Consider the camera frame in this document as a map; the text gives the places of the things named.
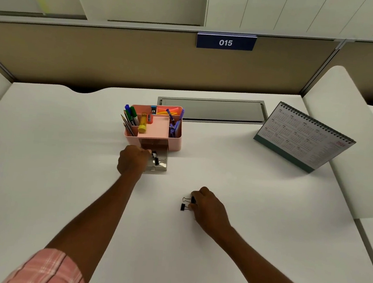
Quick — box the person's right hand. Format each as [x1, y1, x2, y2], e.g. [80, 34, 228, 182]
[186, 185, 237, 244]

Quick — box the person's left hand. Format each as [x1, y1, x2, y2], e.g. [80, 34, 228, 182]
[115, 143, 153, 182]

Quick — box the black pencil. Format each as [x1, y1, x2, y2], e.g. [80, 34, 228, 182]
[123, 121, 138, 137]

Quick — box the grey pencil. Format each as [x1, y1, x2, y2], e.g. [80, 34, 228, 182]
[118, 114, 134, 137]
[121, 116, 137, 137]

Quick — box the yellow transparent lead case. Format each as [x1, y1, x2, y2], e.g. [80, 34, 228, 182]
[137, 112, 149, 134]

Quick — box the pink desk organizer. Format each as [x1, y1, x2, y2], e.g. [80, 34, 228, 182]
[122, 101, 186, 153]

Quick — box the green capped white marker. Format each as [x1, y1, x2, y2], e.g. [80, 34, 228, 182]
[122, 109, 137, 126]
[128, 106, 141, 126]

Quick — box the purple hole punch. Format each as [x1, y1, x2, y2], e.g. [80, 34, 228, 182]
[168, 118, 182, 138]

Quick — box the orange sticky note pad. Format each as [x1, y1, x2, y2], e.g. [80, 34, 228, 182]
[157, 105, 181, 116]

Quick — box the green spiral desk calendar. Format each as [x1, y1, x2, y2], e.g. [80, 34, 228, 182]
[251, 99, 360, 177]

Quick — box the person's left forearm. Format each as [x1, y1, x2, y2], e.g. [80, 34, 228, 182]
[42, 166, 142, 283]

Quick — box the person's right forearm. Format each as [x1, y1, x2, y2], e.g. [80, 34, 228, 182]
[213, 225, 337, 283]

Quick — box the pink plaid sleeve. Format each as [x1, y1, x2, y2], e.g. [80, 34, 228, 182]
[1, 244, 90, 283]

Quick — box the blue number sign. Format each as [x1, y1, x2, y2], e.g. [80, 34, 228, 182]
[196, 31, 258, 53]

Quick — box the white panelled cabinet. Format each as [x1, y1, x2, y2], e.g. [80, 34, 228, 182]
[204, 0, 373, 44]

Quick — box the grey cable tray cover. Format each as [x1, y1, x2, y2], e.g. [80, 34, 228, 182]
[155, 91, 270, 129]

